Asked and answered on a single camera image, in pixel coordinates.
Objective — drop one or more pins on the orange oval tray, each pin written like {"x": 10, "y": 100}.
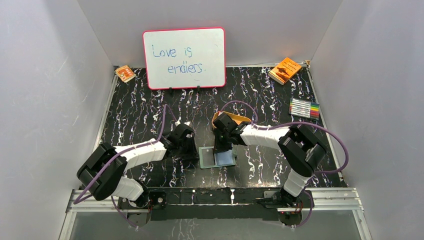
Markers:
{"x": 237, "y": 118}

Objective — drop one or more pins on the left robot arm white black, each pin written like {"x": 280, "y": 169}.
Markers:
{"x": 103, "y": 171}

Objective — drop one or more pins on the small orange card box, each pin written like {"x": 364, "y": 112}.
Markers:
{"x": 125, "y": 73}

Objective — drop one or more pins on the mint green card holder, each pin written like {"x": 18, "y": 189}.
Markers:
{"x": 209, "y": 159}

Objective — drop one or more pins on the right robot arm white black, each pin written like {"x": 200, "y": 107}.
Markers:
{"x": 300, "y": 147}

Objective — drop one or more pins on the pink framed whiteboard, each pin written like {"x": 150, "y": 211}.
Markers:
{"x": 187, "y": 58}

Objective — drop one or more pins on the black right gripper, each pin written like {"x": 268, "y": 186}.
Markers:
{"x": 218, "y": 147}

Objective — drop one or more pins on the coloured marker pen set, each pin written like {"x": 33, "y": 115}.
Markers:
{"x": 304, "y": 109}

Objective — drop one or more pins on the orange book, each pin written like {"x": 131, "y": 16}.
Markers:
{"x": 284, "y": 71}

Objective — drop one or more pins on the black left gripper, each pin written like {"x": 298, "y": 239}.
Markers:
{"x": 190, "y": 149}

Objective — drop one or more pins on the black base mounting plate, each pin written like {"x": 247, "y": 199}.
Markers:
{"x": 264, "y": 203}

